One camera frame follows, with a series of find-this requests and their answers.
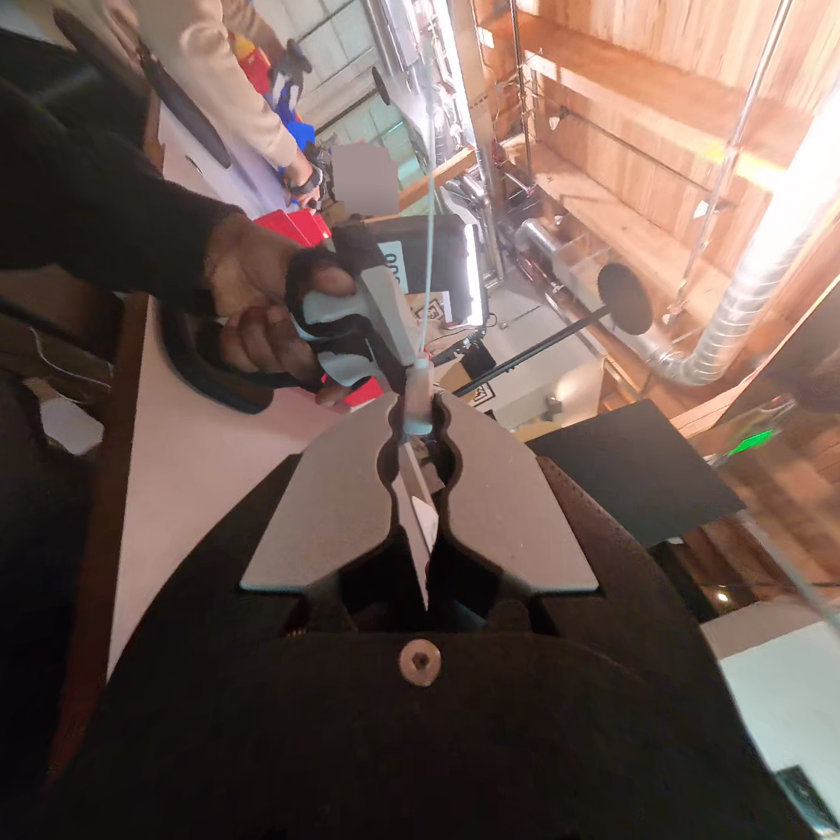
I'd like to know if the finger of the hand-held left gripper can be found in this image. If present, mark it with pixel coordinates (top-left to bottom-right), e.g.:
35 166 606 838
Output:
320 348 389 389
356 264 429 370

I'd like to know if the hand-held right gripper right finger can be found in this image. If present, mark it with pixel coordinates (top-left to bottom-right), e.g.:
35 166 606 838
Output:
432 391 601 596

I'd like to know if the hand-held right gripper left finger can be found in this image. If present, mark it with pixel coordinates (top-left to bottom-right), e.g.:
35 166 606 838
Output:
238 392 404 596

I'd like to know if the red plastic bin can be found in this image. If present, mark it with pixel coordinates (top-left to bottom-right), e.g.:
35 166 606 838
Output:
253 207 387 409

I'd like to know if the person's left hand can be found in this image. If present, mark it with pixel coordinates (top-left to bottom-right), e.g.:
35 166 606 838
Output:
205 213 370 416

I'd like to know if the black board with wooden rim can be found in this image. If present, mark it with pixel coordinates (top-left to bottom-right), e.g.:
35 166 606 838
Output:
524 398 747 550

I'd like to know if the person's left forearm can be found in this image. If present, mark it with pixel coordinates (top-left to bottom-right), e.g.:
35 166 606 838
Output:
0 77 245 304

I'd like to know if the white cable with plug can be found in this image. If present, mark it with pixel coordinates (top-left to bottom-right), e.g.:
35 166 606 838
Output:
402 0 441 438

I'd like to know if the studio light panel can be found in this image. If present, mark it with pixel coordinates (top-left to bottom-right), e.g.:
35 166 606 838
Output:
367 212 491 330

